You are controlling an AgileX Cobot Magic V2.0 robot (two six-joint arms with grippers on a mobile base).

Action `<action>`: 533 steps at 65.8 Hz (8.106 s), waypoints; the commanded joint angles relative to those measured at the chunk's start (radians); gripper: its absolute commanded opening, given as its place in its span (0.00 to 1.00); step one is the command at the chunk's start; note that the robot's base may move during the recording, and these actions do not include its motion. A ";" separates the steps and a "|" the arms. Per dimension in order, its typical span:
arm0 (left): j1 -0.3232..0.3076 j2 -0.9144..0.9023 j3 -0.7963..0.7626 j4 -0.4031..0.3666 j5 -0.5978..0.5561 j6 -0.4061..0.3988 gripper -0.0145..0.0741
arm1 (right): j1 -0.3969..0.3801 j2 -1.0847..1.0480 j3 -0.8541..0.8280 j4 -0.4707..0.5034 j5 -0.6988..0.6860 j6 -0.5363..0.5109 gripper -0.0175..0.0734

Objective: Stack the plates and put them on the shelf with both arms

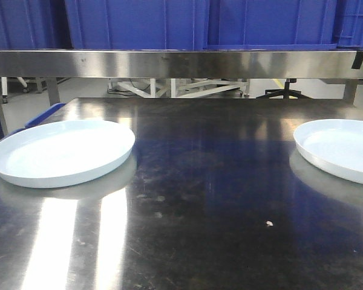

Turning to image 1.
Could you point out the light blue plate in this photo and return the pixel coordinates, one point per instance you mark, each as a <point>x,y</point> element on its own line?
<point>64,153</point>
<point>334,146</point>

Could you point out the black office chair base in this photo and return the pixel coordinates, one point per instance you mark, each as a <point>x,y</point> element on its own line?
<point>286,92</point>

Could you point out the blue plastic crate right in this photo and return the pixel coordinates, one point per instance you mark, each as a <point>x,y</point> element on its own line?
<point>285,25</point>

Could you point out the blue plastic crate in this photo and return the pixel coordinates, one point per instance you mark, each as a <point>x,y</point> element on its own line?
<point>104,25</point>
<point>285,25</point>

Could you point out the black tape strip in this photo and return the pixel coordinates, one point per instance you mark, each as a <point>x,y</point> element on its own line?
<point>358,60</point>

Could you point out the blue plastic crate left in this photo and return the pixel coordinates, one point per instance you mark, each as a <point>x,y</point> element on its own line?
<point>104,25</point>

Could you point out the white metal frame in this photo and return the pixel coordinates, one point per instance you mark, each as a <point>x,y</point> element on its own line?
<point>178,88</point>

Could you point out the stainless steel shelf rail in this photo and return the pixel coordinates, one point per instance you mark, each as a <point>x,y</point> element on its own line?
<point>180,64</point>

